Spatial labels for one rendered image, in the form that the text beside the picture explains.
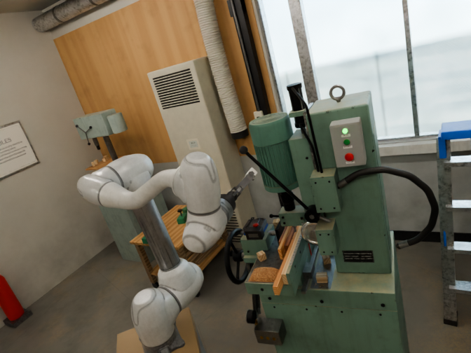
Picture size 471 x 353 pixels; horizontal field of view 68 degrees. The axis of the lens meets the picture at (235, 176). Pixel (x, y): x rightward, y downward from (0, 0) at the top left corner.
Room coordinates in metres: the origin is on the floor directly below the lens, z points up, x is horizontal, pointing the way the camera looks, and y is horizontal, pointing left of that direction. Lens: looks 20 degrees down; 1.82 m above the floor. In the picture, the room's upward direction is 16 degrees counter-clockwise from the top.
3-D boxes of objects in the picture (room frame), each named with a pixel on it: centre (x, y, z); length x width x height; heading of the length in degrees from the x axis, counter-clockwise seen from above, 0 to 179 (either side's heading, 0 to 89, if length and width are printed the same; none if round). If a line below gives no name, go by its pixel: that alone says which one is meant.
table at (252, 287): (1.48, -0.10, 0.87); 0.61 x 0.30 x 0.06; 152
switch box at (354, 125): (1.16, -0.42, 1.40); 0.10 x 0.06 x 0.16; 62
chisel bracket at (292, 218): (1.42, -0.22, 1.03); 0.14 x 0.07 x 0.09; 62
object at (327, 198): (1.20, -0.32, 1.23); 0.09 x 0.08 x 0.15; 62
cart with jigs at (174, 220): (2.82, 0.62, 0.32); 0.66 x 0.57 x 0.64; 143
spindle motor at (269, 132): (1.43, -0.20, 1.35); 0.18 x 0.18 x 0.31
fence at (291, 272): (1.41, -0.23, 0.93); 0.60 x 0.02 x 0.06; 152
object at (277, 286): (1.38, -0.17, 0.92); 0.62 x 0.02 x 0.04; 152
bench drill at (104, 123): (3.50, 1.12, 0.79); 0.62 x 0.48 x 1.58; 53
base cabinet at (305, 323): (1.38, -0.31, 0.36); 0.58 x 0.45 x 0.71; 62
